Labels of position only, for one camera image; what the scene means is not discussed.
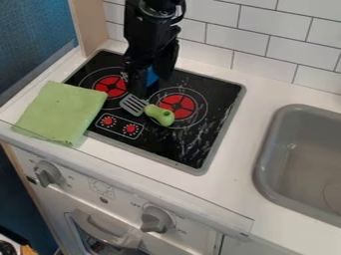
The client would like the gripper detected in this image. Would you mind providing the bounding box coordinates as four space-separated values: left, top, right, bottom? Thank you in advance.
121 9 184 101

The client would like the green spatula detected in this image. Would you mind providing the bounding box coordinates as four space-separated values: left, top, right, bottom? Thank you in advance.
118 93 177 128

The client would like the toy stove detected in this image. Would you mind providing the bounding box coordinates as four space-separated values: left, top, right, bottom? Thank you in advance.
62 49 248 176

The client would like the green cloth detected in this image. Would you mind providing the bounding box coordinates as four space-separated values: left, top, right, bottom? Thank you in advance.
10 80 110 149

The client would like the toy sink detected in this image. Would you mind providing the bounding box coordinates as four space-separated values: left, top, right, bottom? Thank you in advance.
251 103 341 229

